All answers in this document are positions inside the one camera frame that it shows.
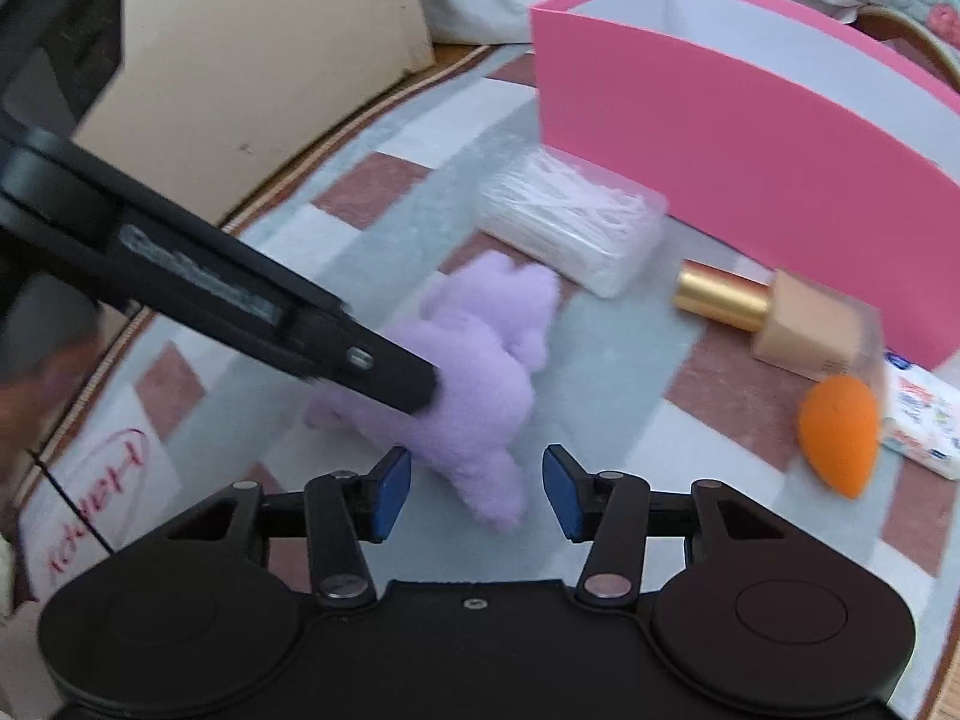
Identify clear cotton swab box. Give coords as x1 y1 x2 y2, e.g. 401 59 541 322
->
473 145 669 299

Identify purple plush toy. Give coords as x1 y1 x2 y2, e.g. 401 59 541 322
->
304 250 562 532

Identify beige wooden cabinet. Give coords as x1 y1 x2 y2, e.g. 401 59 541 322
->
76 0 433 221

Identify pink storage box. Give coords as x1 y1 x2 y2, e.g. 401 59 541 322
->
530 0 958 367

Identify white tissue pack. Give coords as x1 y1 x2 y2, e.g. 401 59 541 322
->
880 351 960 481

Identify black cable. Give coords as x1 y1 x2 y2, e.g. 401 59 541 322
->
24 448 114 558

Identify person's left hand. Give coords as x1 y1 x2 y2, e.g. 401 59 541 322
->
2 273 101 488

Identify orange makeup sponge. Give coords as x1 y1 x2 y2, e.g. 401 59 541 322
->
797 376 880 499

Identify foundation bottle gold cap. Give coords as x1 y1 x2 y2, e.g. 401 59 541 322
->
674 260 884 388

